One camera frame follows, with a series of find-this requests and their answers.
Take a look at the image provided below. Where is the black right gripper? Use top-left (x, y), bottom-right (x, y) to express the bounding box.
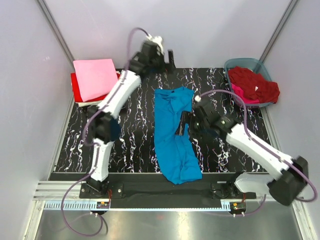
top-left (175, 110), bottom-right (209, 140)

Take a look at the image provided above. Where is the blue t shirt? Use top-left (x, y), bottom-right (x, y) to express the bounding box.
top-left (154, 86), bottom-right (202, 185)

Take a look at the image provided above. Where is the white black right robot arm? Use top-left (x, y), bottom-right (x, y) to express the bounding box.
top-left (175, 100), bottom-right (309, 206)

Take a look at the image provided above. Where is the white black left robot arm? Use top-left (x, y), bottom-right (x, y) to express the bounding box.
top-left (86, 36), bottom-right (176, 198)

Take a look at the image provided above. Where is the magenta t shirt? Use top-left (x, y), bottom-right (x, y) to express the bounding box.
top-left (231, 83), bottom-right (260, 105)

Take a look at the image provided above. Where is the folded pink t shirt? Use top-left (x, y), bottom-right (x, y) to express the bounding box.
top-left (73, 59), bottom-right (118, 102)

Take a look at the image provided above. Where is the dark red t shirt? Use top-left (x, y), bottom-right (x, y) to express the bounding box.
top-left (227, 66), bottom-right (280, 104)

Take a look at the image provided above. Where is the translucent blue plastic basket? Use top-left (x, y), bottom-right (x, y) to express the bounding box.
top-left (224, 58), bottom-right (274, 108)

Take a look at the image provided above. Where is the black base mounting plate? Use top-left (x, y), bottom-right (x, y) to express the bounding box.
top-left (47, 173), bottom-right (256, 212)

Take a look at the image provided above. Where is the folded red t shirt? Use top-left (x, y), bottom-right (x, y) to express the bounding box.
top-left (70, 73), bottom-right (107, 104)

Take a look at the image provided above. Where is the folded cream t shirt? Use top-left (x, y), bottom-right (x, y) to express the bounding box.
top-left (76, 100), bottom-right (101, 107)

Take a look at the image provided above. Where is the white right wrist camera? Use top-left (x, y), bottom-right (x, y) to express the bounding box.
top-left (194, 95), bottom-right (202, 103)

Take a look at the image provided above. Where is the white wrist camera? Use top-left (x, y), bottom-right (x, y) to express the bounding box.
top-left (194, 95), bottom-right (202, 103)
top-left (146, 34), bottom-right (164, 55)

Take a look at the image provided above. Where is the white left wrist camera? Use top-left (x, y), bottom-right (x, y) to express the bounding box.
top-left (146, 34), bottom-right (164, 55)

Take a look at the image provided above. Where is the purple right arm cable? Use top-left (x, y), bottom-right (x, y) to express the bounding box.
top-left (197, 89), bottom-right (318, 216)

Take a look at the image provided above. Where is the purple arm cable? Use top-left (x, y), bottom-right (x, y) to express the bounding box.
top-left (61, 27), bottom-right (152, 237)
top-left (197, 89), bottom-right (318, 216)

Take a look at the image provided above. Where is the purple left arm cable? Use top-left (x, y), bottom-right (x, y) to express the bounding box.
top-left (61, 27), bottom-right (152, 237)

